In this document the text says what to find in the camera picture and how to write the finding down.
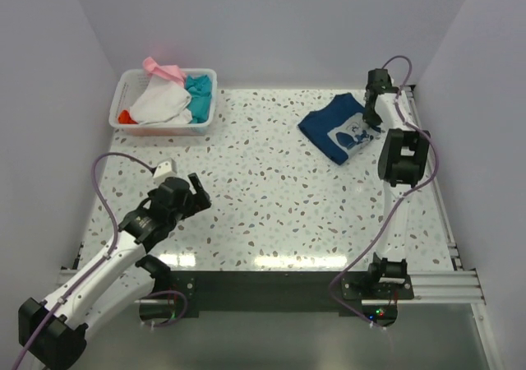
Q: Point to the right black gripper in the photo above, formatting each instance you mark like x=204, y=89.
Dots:
x=371, y=115

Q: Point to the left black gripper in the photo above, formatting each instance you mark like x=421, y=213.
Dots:
x=194, y=197

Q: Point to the blue mickey t-shirt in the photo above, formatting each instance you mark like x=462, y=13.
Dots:
x=338, y=130

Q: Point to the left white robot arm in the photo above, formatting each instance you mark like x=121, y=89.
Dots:
x=51, y=329

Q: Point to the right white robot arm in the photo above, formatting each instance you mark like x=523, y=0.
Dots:
x=401, y=167

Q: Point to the white t-shirt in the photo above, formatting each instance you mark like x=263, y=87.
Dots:
x=162, y=102

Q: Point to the white plastic laundry basket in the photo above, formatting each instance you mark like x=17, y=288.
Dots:
x=132, y=85

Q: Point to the teal t-shirt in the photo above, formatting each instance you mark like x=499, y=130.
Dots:
x=200, y=90

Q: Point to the orange t-shirt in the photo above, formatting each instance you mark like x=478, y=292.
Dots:
x=125, y=118

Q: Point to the pink t-shirt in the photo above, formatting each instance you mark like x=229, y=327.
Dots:
x=171, y=73

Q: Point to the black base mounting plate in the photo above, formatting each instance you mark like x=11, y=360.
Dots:
x=188, y=293

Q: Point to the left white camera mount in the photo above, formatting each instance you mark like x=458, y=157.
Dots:
x=165, y=169

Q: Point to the aluminium frame rail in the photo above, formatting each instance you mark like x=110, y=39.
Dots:
x=447, y=287

